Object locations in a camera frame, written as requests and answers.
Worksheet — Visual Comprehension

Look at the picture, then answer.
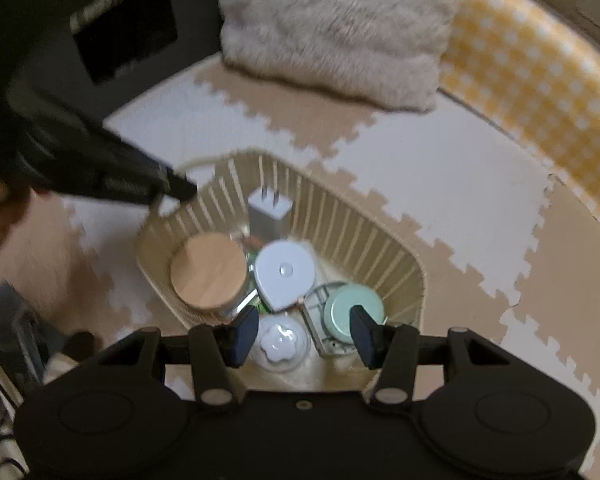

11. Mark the white oval plastic disc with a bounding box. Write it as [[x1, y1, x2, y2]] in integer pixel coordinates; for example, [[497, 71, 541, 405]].
[[253, 240, 319, 314]]

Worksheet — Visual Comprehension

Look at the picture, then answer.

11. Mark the person's left hand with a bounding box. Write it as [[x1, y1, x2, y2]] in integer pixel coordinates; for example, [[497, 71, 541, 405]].
[[0, 175, 34, 262]]

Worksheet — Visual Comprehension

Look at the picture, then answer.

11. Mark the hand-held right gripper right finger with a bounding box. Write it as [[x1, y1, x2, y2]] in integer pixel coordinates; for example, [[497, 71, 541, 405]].
[[349, 305, 513, 408]]

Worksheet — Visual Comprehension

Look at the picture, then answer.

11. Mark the white fluffy pillow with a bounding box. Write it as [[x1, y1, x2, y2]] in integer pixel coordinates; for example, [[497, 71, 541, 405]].
[[219, 0, 464, 113]]

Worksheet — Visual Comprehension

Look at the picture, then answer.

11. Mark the mint green round lid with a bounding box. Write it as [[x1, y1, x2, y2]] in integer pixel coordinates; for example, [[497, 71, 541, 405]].
[[324, 284, 385, 347]]

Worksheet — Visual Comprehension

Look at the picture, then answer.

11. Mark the white wall charger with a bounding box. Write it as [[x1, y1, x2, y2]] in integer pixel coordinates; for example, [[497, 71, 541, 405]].
[[247, 185, 294, 242]]

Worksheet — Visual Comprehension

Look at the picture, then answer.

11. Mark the beige white foam puzzle mat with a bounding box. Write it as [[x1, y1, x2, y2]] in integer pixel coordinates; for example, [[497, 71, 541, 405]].
[[0, 55, 600, 461]]

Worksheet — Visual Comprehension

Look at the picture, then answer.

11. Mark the grey plastic tray insert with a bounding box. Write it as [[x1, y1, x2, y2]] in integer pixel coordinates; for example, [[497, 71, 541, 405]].
[[300, 282, 382, 359]]

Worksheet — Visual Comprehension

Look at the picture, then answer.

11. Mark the yellow checked mattress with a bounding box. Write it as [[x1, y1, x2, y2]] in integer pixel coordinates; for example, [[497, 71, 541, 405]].
[[437, 0, 600, 242]]

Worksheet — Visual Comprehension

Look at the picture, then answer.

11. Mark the white knob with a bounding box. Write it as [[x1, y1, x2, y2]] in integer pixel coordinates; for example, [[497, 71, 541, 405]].
[[252, 314, 311, 374]]

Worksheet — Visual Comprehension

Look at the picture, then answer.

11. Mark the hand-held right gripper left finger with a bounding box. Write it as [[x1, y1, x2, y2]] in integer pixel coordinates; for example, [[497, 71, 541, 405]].
[[92, 305, 261, 411]]

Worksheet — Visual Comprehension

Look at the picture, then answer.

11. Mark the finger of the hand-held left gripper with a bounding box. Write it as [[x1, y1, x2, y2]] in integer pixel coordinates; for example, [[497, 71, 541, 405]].
[[152, 162, 199, 202]]

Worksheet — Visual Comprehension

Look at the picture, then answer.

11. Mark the round wooden lid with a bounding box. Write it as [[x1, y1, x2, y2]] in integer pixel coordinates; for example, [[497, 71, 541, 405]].
[[170, 235, 249, 312]]

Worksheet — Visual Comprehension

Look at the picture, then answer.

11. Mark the cream plastic woven basket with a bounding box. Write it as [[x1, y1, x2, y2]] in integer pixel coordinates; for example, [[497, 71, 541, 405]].
[[134, 147, 426, 391]]

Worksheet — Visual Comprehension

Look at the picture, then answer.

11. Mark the black cabinet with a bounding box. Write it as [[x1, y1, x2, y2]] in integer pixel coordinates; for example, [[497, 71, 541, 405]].
[[67, 0, 222, 117]]

